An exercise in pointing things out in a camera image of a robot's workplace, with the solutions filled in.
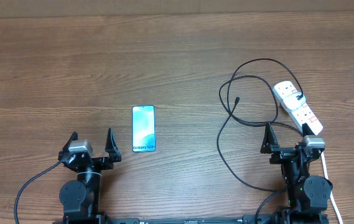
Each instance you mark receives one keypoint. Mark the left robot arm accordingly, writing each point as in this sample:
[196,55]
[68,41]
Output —
[81,197]

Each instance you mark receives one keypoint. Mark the white power strip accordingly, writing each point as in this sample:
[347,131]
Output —
[301,115]

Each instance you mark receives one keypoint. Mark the brown cardboard backboard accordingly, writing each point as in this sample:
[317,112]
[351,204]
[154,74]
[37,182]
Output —
[64,8]

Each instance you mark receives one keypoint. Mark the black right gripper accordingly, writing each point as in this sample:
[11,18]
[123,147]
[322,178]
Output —
[281,153]

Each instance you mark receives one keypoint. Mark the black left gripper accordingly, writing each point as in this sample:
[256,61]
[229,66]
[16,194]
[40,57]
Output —
[107,163]

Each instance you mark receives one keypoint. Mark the blue Galaxy smartphone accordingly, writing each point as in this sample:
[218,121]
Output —
[143,128]

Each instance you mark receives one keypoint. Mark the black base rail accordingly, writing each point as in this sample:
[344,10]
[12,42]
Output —
[245,219]

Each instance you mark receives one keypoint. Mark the white USB charger plug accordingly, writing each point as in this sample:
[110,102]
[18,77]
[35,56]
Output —
[293,101]

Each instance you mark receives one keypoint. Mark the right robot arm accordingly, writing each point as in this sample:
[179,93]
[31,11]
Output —
[307,194]

